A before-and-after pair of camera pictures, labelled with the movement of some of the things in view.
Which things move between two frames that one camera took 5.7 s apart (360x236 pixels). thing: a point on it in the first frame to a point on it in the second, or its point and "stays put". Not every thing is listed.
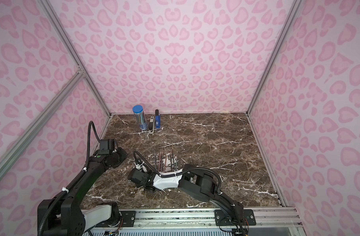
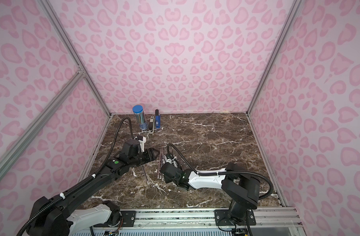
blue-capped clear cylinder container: [140, 117] stays put
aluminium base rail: [278, 218] stays put
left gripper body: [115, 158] to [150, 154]
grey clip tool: [151, 125] stays put
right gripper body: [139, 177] to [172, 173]
